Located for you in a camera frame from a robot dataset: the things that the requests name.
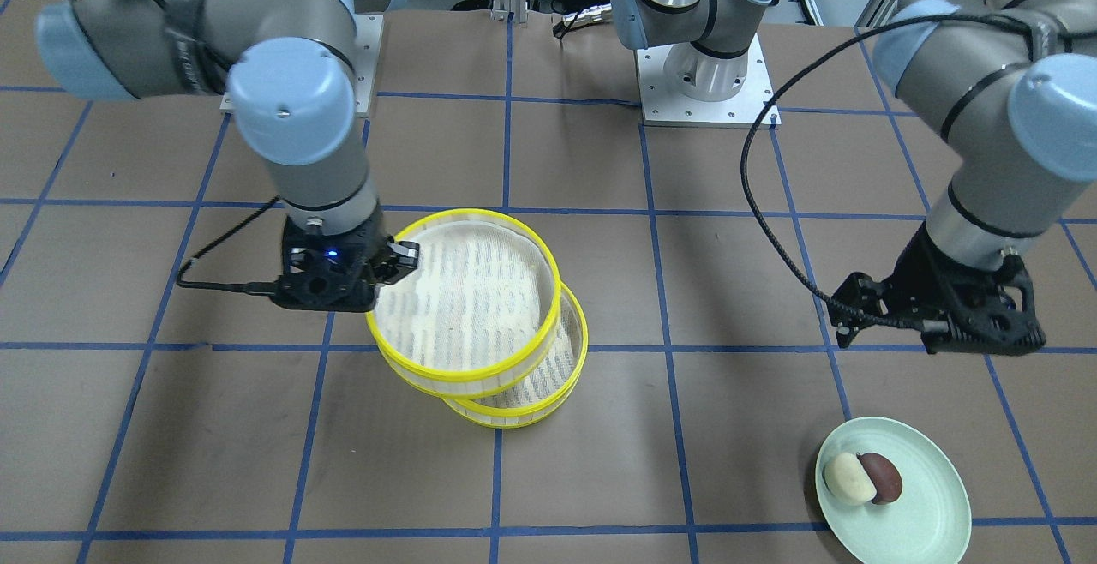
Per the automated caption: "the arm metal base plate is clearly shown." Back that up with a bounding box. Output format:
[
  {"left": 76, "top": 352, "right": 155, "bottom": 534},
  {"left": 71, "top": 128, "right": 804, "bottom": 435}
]
[
  {"left": 219, "top": 14, "right": 385, "bottom": 120},
  {"left": 634, "top": 34, "right": 776, "bottom": 128}
]

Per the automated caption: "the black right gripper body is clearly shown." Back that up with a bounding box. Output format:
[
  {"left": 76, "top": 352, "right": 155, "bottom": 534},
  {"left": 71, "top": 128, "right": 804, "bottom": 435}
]
[{"left": 271, "top": 208, "right": 397, "bottom": 313}]

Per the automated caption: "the white bun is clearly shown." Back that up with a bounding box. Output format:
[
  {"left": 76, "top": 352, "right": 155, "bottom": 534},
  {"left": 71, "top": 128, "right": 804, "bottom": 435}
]
[{"left": 823, "top": 452, "right": 878, "bottom": 507}]

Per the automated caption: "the yellow bamboo steamer layer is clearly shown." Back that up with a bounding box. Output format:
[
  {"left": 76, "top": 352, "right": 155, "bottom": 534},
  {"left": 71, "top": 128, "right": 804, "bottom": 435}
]
[
  {"left": 443, "top": 286, "right": 589, "bottom": 429},
  {"left": 365, "top": 208, "right": 563, "bottom": 399}
]

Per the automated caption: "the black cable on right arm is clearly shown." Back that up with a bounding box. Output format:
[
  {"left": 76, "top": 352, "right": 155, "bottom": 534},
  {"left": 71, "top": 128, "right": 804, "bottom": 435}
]
[{"left": 176, "top": 195, "right": 289, "bottom": 295}]

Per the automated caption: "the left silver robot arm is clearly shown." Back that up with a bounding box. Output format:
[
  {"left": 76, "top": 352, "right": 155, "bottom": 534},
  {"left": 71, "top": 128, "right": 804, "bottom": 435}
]
[{"left": 610, "top": 0, "right": 1096, "bottom": 356}]

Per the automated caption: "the dark brown bun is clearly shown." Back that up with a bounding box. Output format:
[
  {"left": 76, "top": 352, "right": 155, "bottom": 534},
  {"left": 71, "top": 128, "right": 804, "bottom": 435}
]
[{"left": 857, "top": 452, "right": 902, "bottom": 505}]

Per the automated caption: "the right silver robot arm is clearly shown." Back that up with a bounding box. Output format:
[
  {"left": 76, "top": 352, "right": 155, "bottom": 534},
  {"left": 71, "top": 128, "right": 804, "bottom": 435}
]
[{"left": 35, "top": 0, "right": 419, "bottom": 313}]

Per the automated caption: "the light green round plate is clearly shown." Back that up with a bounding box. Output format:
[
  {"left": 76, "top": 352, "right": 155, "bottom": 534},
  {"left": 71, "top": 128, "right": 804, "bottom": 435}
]
[{"left": 814, "top": 417, "right": 972, "bottom": 563}]

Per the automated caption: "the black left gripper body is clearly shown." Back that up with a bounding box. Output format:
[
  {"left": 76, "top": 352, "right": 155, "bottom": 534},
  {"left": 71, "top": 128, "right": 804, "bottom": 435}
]
[{"left": 828, "top": 227, "right": 1047, "bottom": 356}]

